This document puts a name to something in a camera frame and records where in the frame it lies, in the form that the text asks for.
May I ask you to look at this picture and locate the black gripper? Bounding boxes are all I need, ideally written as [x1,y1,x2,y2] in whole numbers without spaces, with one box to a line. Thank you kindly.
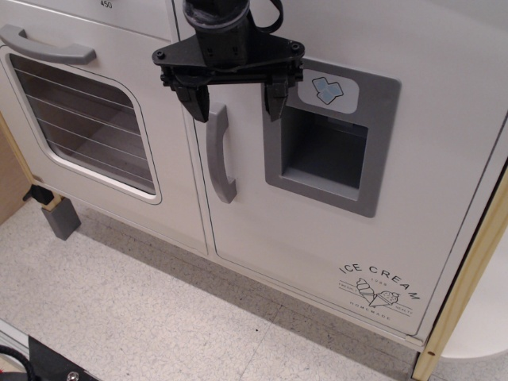
[152,1,305,121]

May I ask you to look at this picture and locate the white toy fridge door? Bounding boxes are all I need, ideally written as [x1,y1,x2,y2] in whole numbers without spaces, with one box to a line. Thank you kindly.
[192,1,507,348]

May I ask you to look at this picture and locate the grey ice dispenser panel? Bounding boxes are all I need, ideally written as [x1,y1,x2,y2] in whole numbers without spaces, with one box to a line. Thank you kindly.
[264,59,402,217]

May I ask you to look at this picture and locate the white oven door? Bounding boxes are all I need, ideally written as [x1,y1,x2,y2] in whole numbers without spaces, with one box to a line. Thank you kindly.
[1,1,207,255]

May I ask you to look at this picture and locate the white toy kitchen cabinet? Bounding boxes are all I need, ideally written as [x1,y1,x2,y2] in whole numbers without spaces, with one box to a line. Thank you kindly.
[1,1,507,349]

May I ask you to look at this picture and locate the grey cabinet leg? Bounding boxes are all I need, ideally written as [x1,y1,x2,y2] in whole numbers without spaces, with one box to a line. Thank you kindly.
[42,198,81,241]

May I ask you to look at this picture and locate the black clamp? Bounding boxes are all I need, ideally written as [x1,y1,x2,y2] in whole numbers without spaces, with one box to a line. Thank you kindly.
[30,185,54,206]

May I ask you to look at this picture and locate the grey fridge door handle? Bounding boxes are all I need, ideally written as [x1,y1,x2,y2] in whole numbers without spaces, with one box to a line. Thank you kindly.
[206,102,237,204]

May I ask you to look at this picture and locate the grey oven handle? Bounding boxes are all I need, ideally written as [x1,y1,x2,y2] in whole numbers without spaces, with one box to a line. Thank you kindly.
[1,25,97,65]

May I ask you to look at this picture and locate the wooden side post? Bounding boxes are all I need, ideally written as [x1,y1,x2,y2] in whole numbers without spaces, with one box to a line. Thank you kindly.
[410,167,507,380]

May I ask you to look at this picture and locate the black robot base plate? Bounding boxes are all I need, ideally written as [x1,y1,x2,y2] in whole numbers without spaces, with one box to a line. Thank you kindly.
[29,337,98,381]

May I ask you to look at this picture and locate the aluminium rail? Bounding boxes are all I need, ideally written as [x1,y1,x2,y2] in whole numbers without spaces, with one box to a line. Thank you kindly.
[0,319,29,358]

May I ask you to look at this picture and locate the black cable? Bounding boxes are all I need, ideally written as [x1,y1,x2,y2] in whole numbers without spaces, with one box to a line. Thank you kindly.
[0,344,37,381]

